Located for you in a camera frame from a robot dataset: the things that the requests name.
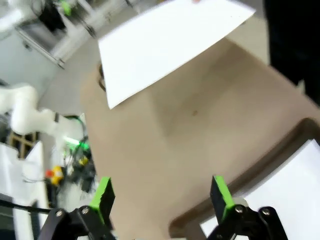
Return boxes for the yellow emergency stop button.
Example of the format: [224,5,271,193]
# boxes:
[45,165,64,185]

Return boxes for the brown plastic tray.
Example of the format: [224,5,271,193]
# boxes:
[168,117,320,240]

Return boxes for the aluminium frame table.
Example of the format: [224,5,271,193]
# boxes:
[14,0,101,70]

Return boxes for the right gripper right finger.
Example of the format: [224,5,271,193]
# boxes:
[209,174,289,240]

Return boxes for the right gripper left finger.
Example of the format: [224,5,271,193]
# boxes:
[38,176,117,240]

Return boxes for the person in black sweater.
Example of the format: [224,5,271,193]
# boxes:
[261,0,320,107]

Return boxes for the white cabinet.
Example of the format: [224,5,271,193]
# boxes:
[0,141,48,240]

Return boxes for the white A4 sheet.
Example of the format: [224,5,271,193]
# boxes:
[199,139,320,240]
[97,0,257,110]

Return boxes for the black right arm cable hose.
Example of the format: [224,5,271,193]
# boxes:
[0,198,52,216]

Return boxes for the black cable bundle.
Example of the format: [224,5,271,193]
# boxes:
[62,134,97,193]

